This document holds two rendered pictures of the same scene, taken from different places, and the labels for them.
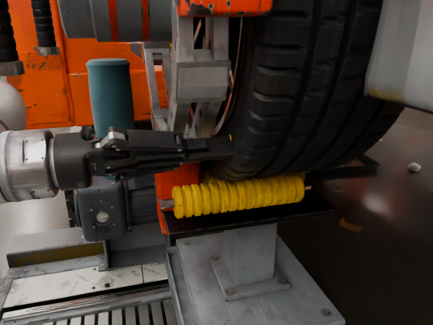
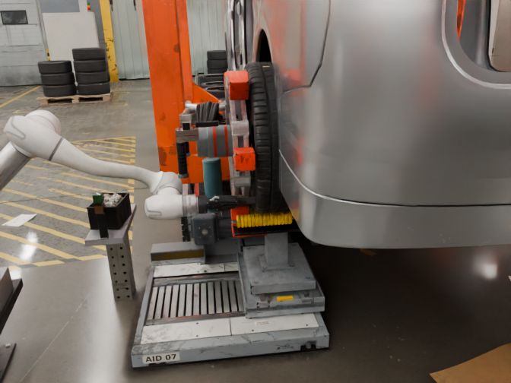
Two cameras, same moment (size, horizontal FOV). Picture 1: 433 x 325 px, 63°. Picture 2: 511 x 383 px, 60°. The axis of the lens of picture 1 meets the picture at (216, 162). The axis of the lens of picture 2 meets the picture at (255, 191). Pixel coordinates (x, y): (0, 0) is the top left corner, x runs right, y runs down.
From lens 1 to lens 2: 135 cm
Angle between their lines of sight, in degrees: 9
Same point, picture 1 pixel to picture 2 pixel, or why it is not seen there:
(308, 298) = (302, 272)
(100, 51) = not seen: hidden behind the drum
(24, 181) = (189, 210)
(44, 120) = not seen: hidden behind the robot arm
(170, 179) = (236, 212)
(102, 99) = (208, 176)
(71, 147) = (202, 200)
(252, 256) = (276, 251)
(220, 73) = (247, 179)
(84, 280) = (192, 268)
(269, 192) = (276, 219)
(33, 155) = (192, 202)
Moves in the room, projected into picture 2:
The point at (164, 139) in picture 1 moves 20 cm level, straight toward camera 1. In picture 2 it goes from (231, 198) to (228, 217)
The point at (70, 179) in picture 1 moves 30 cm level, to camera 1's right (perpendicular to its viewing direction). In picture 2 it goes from (202, 210) to (276, 212)
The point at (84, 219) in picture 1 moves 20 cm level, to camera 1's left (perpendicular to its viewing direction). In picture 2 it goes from (195, 232) to (159, 231)
